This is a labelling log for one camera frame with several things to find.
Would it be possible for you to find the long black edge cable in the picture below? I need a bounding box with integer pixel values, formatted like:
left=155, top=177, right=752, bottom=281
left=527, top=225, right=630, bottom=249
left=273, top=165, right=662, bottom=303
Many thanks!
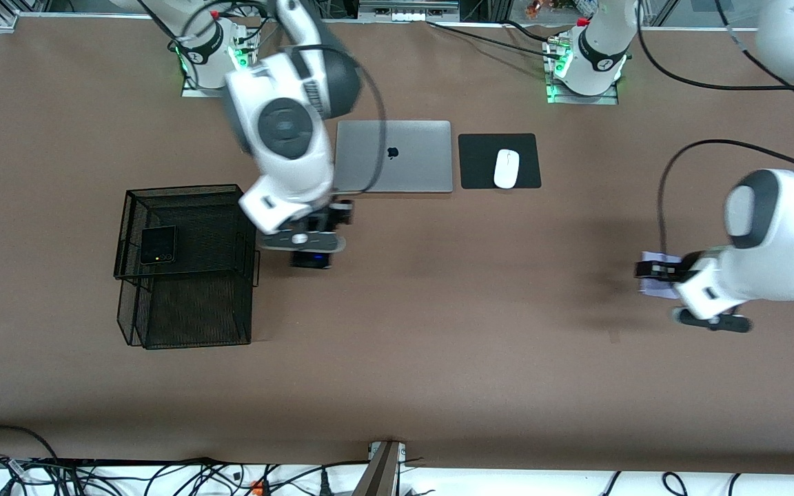
left=39, top=455, right=370, bottom=477

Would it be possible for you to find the long black table cable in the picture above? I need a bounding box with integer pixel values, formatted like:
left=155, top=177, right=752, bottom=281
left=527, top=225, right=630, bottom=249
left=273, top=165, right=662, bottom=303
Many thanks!
left=427, top=20, right=567, bottom=61

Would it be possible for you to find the short black table cable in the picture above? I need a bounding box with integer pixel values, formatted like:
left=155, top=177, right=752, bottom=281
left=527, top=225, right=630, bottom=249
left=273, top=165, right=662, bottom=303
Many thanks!
left=504, top=19, right=555, bottom=43

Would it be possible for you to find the black looped cable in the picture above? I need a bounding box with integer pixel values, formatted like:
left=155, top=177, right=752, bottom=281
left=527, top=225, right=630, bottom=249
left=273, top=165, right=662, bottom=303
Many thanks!
left=0, top=424, right=61, bottom=466

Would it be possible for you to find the small black flip phone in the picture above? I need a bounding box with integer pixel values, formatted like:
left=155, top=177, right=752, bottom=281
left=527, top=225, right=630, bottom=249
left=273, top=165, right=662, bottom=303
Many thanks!
left=139, top=225, right=178, bottom=265

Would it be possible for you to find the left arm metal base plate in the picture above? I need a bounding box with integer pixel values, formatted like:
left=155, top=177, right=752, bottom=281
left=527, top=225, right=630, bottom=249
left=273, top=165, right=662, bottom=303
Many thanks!
left=545, top=34, right=620, bottom=105

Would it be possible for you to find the tall black smartphone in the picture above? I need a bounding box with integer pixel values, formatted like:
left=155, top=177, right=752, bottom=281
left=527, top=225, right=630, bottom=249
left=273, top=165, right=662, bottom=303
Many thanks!
left=291, top=251, right=333, bottom=270

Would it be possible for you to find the lavender flip phone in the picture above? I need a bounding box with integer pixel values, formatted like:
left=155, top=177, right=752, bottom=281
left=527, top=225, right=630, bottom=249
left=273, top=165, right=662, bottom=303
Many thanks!
left=638, top=251, right=684, bottom=299

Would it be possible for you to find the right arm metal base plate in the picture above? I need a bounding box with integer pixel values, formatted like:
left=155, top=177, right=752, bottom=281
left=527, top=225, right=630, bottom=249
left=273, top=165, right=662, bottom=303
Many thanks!
left=182, top=31, right=255, bottom=99

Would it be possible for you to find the silver closed laptop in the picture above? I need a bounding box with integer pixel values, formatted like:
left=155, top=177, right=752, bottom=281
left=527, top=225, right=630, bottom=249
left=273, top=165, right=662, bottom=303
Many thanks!
left=334, top=120, right=454, bottom=194

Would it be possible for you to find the black mouse pad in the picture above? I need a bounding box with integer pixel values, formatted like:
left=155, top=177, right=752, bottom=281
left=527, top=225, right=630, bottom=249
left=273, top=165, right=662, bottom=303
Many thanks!
left=458, top=133, right=542, bottom=190

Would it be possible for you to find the grey metal mount post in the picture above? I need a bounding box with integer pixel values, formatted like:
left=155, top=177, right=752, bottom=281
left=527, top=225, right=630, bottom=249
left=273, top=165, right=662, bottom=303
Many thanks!
left=352, top=441, right=408, bottom=496

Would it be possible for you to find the black wire mesh tray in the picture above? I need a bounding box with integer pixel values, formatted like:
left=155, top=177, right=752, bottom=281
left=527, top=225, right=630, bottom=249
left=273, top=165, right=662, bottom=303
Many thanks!
left=114, top=183, right=261, bottom=350

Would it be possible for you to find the white computer mouse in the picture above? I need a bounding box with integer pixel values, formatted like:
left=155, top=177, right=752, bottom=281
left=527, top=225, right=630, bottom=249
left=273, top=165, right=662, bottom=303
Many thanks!
left=493, top=149, right=520, bottom=189

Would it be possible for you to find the grey power strip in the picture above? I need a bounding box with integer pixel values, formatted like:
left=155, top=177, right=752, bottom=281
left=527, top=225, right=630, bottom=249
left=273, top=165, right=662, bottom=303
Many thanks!
left=358, top=0, right=460, bottom=23

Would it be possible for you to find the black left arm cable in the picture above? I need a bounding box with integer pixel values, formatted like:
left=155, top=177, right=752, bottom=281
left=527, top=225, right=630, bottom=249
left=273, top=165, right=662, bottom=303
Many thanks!
left=635, top=0, right=794, bottom=276

